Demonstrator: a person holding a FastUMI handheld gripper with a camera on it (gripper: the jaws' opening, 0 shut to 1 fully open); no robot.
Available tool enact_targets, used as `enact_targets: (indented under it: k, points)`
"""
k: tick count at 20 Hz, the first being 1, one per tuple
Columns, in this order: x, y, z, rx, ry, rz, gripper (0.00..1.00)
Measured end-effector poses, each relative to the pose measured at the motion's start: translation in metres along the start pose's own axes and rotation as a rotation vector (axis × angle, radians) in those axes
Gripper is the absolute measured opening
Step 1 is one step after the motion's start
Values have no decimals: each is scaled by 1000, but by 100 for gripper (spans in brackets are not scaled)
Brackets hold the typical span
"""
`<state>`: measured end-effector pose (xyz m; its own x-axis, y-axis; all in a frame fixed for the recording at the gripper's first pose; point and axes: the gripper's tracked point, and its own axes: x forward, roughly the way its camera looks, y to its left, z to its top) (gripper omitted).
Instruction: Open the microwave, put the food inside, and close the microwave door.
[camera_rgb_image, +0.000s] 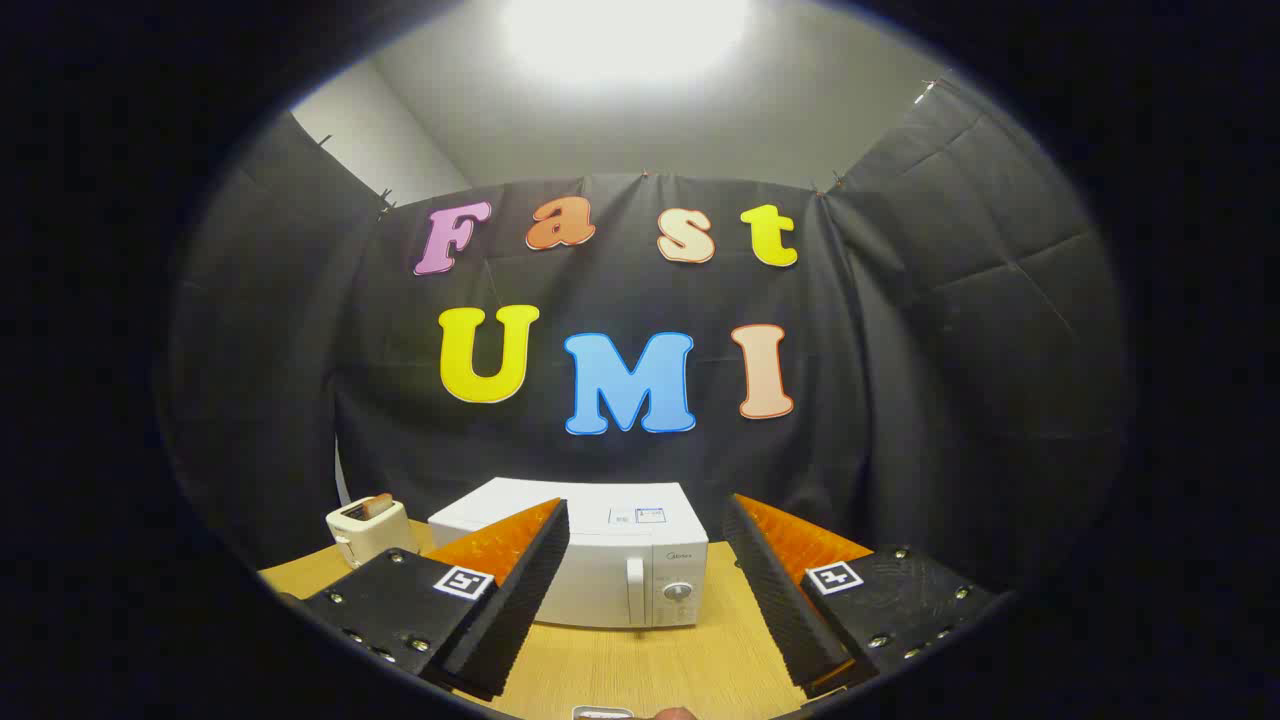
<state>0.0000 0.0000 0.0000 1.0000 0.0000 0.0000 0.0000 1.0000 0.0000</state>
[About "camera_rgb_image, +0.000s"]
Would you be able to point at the cream toaster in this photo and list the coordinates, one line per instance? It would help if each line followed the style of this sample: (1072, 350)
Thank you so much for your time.
(365, 535)

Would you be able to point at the black backdrop cloth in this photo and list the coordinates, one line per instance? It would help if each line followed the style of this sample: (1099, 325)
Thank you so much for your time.
(900, 350)

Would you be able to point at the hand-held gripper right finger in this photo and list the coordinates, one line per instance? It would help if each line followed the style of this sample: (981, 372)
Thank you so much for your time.
(775, 600)

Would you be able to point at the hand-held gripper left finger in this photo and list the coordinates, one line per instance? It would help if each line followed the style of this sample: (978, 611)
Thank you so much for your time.
(520, 600)

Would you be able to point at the toast slice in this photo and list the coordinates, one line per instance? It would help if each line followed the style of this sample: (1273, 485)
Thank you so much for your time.
(378, 505)

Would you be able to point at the white microwave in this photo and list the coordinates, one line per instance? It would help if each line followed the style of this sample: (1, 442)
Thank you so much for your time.
(620, 570)

